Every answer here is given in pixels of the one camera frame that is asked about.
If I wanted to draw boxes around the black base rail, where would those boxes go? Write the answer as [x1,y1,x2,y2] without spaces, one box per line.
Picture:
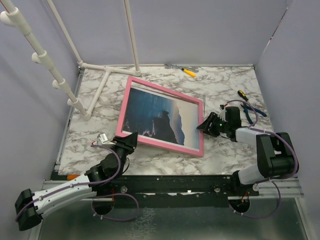
[97,175,259,209]

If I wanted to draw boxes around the clear tester screwdriver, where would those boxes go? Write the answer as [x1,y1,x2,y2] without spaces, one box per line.
[202,95,206,118]

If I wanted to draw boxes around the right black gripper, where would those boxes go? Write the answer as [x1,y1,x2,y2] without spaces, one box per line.
[197,112,230,137]

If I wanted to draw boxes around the yellow handled screwdriver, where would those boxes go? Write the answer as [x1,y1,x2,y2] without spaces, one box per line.
[181,68,196,78]

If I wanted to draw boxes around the seascape photo print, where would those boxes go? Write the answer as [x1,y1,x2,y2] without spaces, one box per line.
[122,87,200,149]

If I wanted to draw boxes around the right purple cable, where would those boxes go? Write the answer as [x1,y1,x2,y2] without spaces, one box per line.
[223,99,300,219]

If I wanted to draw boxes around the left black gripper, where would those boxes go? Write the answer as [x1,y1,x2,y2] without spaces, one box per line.
[108,132,138,165]

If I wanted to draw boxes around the purple cable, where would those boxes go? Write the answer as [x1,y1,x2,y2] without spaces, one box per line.
[14,143,140,222]
[223,99,300,219]

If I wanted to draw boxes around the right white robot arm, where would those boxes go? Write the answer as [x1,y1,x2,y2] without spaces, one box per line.
[196,106,299,196]

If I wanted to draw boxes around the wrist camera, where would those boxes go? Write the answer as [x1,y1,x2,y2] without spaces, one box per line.
[96,133,115,146]
[218,105,226,121]

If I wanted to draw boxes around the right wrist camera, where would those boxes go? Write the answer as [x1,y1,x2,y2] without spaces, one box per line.
[218,105,226,121]

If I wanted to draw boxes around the black yellow screwdriver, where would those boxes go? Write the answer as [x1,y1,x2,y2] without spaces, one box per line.
[237,90,249,102]

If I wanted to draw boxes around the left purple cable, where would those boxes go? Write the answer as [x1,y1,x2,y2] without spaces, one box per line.
[14,143,140,222]

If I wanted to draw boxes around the blue handled pliers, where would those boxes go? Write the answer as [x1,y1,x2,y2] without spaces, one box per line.
[240,101,268,125]

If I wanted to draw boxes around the silver wrench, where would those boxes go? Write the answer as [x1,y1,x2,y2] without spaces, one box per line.
[164,63,199,73]

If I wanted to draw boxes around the pink picture frame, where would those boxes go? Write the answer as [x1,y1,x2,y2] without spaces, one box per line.
[115,76,204,157]

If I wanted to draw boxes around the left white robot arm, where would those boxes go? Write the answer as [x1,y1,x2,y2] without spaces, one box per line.
[14,132,138,231]

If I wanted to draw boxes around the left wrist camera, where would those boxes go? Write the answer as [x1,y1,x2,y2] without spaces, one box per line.
[96,133,115,146]

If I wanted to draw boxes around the white pvc pipe rack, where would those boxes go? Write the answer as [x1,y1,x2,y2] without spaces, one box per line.
[0,0,142,121]

